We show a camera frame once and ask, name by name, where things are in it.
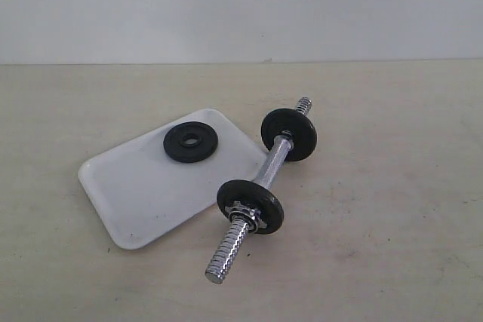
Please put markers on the black weight plate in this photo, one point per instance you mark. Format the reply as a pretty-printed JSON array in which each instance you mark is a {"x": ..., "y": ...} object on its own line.
[
  {"x": 301, "y": 129},
  {"x": 252, "y": 195},
  {"x": 190, "y": 141}
]

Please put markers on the chrome star collar nut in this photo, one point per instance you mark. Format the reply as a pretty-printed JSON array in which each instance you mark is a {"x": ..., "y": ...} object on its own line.
[{"x": 249, "y": 215}]

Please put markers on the chrome threaded dumbbell bar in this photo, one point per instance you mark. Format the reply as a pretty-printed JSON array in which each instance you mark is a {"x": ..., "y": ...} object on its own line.
[{"x": 225, "y": 254}]

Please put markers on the white rectangular plastic tray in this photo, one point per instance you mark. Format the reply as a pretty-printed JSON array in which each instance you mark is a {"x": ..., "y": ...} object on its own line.
[{"x": 140, "y": 193}]

